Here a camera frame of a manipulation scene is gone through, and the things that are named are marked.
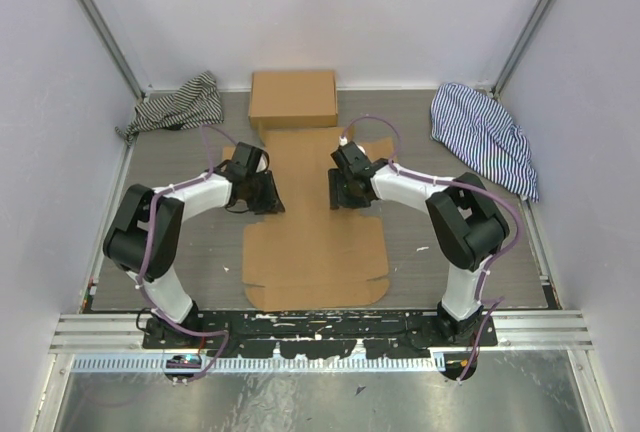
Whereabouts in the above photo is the cardboard box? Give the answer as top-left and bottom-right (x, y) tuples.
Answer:
(242, 127), (390, 312)
(248, 70), (338, 129)

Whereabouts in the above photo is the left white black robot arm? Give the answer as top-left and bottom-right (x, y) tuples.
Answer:
(103, 142), (285, 349)

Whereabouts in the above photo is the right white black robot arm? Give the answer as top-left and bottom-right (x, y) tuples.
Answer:
(328, 141), (510, 347)

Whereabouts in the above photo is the folded cardboard box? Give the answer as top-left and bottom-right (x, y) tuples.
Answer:
(248, 70), (338, 129)

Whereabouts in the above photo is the grey striped cloth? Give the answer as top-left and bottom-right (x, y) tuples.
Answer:
(115, 71), (224, 146)

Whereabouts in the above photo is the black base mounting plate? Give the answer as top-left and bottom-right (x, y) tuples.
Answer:
(136, 310), (498, 359)

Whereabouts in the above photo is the blue white striped cloth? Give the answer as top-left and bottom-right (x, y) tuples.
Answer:
(430, 83), (539, 202)

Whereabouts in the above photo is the slotted cable duct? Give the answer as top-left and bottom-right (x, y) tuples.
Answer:
(70, 353), (445, 374)

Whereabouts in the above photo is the aluminium front rail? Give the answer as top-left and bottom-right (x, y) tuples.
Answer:
(50, 309), (593, 358)

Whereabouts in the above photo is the left aluminium corner post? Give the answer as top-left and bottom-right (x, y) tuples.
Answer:
(76, 0), (145, 101)

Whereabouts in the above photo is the aluminium corner post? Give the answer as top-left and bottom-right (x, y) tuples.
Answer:
(490, 0), (556, 99)
(76, 0), (145, 101)

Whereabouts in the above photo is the right aluminium corner post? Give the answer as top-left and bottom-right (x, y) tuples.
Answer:
(490, 0), (556, 99)

